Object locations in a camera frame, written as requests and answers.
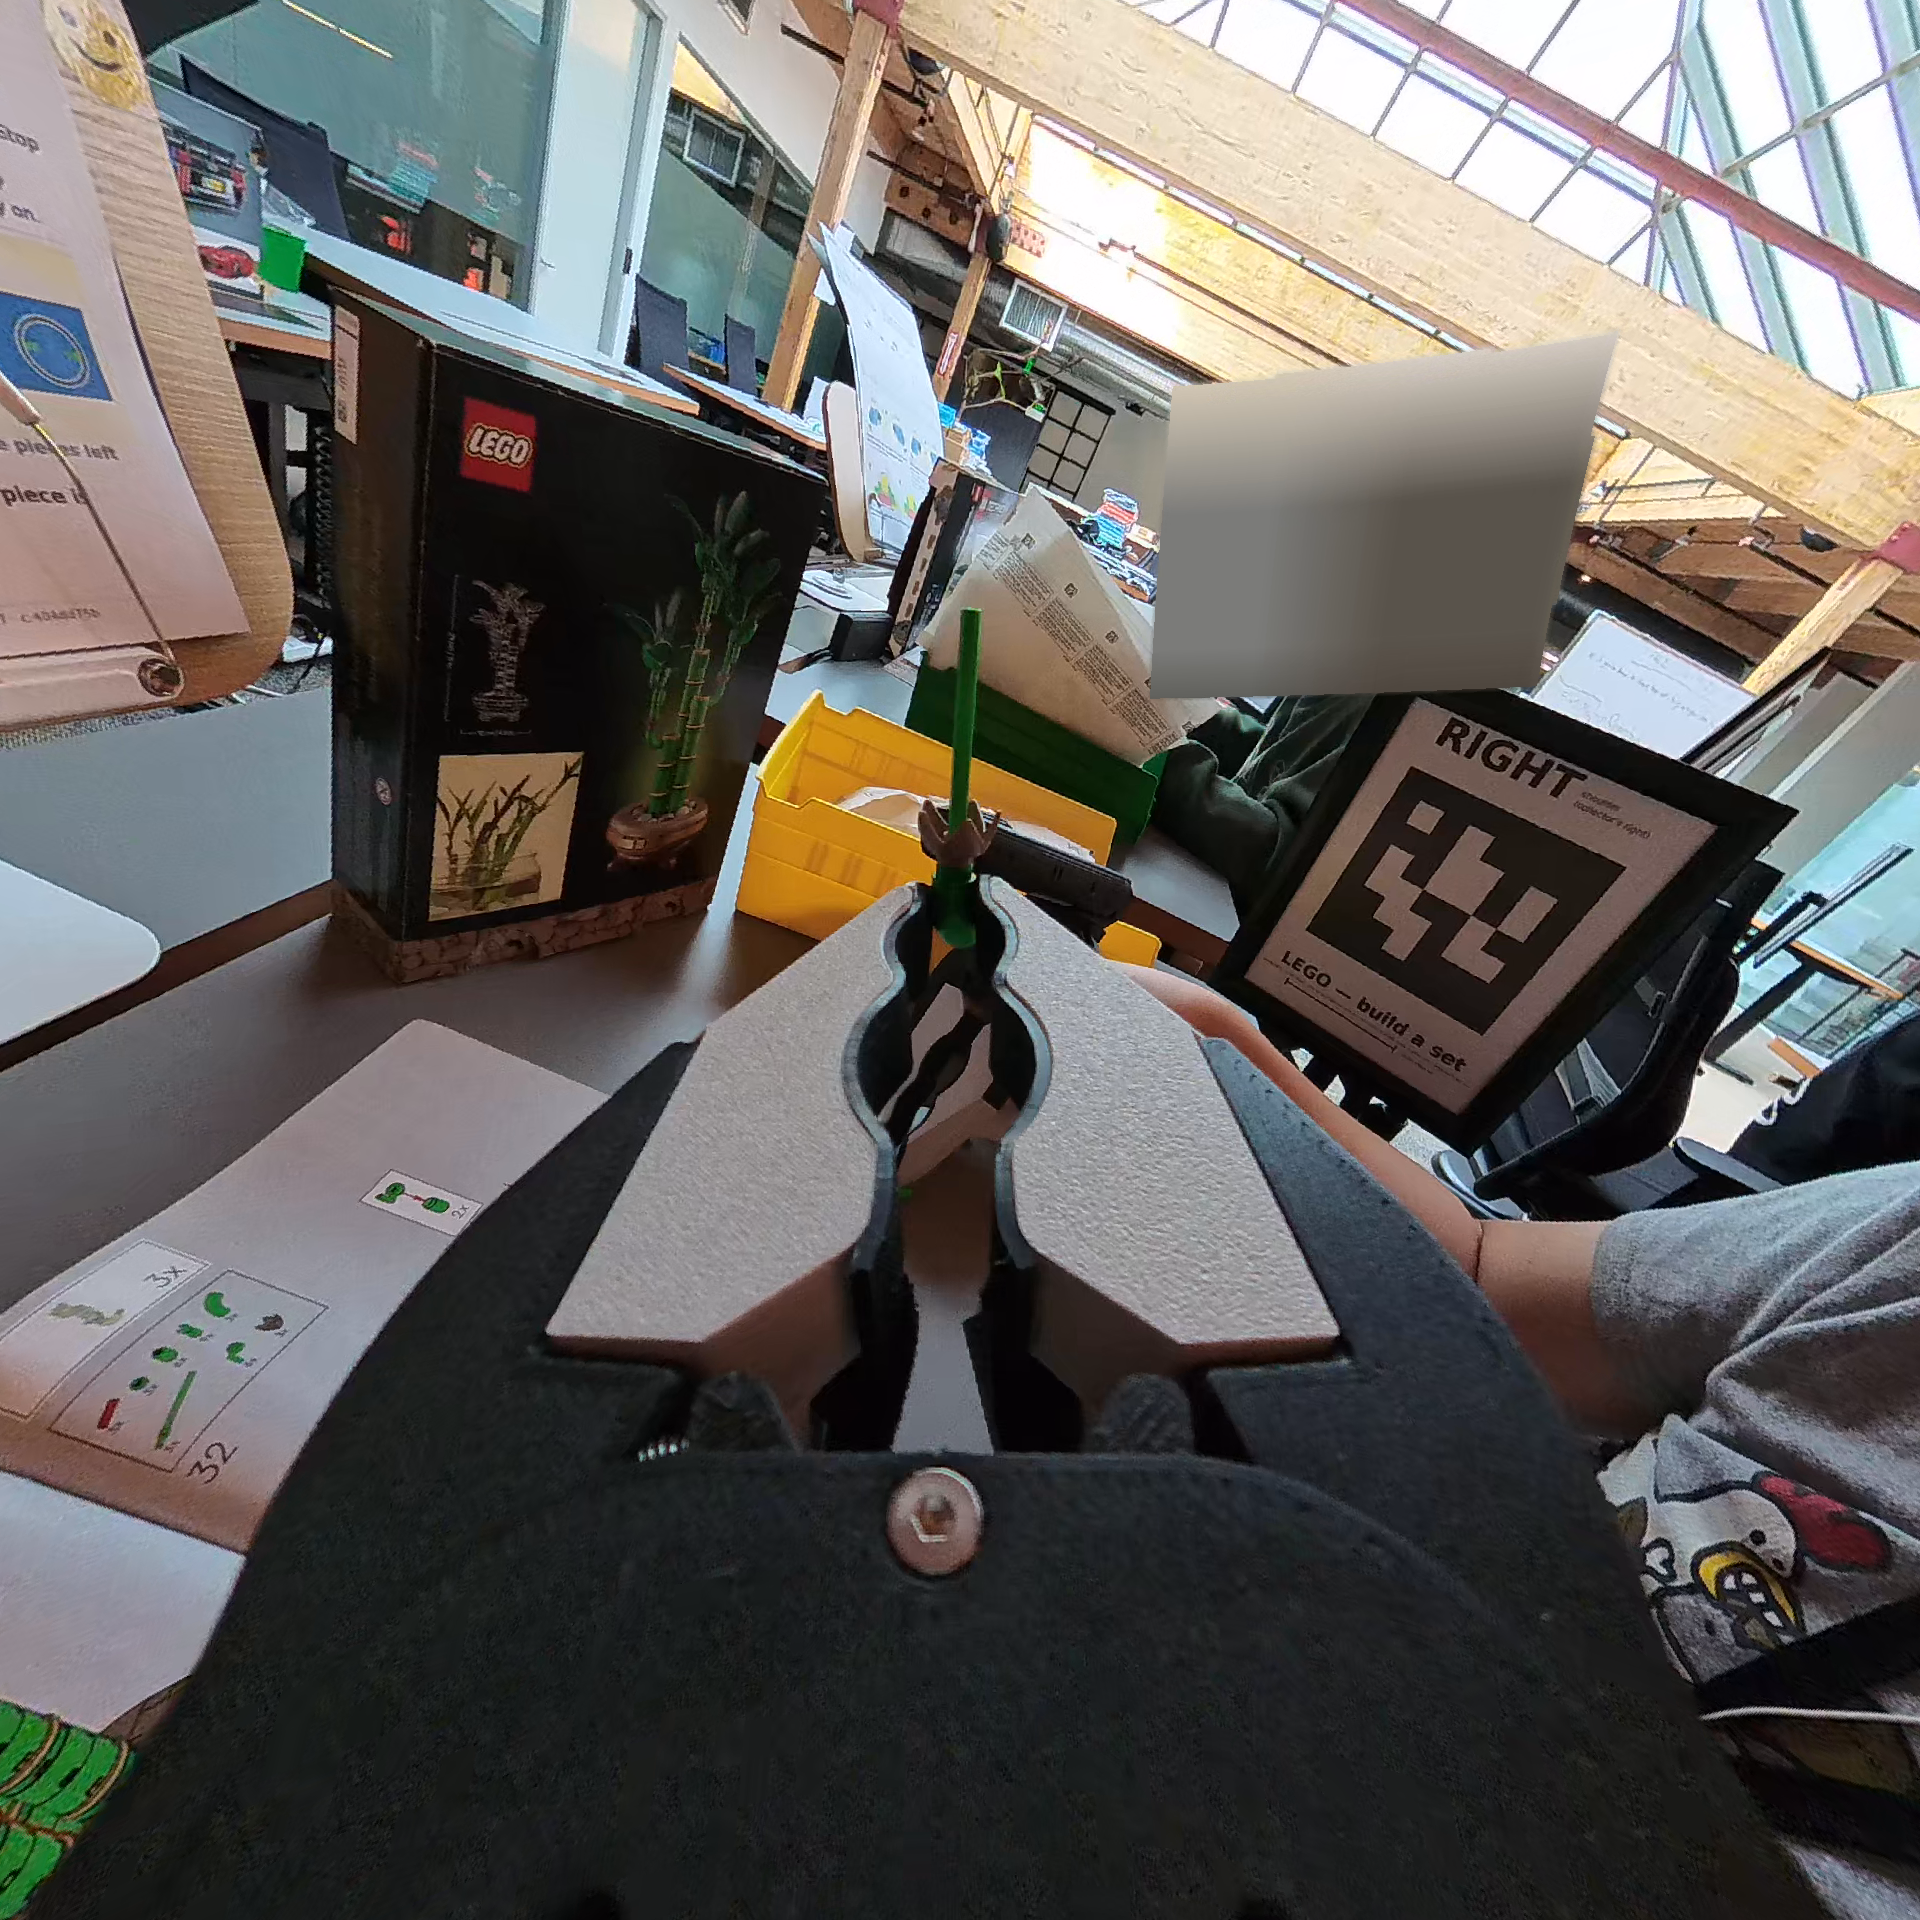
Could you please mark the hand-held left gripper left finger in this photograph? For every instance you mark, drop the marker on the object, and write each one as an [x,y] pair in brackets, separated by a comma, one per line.
[736,1202]

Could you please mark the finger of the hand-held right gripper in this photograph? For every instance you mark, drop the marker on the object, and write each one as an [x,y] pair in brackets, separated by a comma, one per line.
[967,1128]
[922,1048]

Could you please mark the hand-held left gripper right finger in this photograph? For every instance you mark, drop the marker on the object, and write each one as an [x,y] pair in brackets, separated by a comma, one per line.
[1173,1202]

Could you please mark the green lego stem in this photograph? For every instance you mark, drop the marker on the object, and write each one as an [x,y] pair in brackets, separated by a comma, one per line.
[965,720]

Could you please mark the person's right forearm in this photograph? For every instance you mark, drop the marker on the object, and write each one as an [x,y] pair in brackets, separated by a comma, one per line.
[1473,1307]

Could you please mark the lego instruction booklet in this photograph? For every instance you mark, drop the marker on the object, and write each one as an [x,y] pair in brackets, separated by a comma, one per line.
[227,1307]

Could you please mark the black lego set box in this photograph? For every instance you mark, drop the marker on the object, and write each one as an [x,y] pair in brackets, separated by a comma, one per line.
[598,602]

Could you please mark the toy car set box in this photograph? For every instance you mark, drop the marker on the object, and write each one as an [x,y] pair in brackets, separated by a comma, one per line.
[211,184]

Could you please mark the person's right hand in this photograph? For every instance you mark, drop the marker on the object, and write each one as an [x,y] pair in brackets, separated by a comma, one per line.
[1231,1029]

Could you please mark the green plastic bin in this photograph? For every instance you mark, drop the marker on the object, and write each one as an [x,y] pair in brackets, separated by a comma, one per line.
[1050,750]

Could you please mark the white plastic bag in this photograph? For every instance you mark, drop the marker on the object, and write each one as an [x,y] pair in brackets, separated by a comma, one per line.
[883,810]

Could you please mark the yellow plastic bin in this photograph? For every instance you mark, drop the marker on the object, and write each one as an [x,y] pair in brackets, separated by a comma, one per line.
[813,857]

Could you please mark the folded white paper sheets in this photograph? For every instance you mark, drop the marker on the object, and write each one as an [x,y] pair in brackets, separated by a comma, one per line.
[1050,632]

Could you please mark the black office chair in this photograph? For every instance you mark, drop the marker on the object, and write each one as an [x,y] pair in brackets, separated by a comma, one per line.
[1635,1080]

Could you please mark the white flip chart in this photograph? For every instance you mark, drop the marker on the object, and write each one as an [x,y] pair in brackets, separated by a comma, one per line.
[883,389]

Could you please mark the whiteboard with writing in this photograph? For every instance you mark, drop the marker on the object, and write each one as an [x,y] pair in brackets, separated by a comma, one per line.
[1635,683]

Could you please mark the grey printed t-shirt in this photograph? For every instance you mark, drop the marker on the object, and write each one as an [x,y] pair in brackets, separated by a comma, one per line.
[1770,1352]

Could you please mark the wooden document stand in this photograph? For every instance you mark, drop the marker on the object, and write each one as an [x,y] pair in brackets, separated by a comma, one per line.
[196,377]

